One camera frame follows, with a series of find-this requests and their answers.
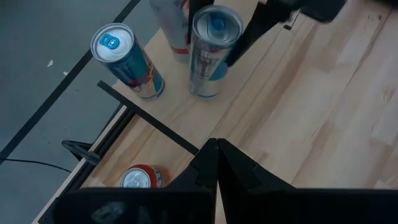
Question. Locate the Celsius Peach Vibe can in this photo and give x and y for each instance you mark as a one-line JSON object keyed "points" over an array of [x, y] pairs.
{"points": [[172, 31]]}

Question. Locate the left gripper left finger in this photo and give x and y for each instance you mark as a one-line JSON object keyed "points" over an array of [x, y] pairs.
{"points": [[174, 205]]}

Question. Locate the black aluminium rig frame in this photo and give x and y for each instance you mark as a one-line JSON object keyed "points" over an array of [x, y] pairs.
{"points": [[109, 137]]}

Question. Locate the blue Red Bull can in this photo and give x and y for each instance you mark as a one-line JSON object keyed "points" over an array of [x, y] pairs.
{"points": [[130, 65]]}

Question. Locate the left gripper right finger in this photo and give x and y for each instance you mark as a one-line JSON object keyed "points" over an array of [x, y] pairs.
{"points": [[280, 205]]}

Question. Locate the silver sugarfree Red Bull can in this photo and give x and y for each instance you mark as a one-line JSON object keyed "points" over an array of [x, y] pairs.
{"points": [[208, 56]]}

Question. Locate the Fanta soda can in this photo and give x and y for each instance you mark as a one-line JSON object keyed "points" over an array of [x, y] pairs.
{"points": [[140, 179]]}

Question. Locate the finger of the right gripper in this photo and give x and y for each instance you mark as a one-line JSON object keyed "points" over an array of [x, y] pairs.
{"points": [[252, 34], [197, 12]]}

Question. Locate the black frame foot bracket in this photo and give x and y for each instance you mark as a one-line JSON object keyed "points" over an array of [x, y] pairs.
{"points": [[79, 149]]}

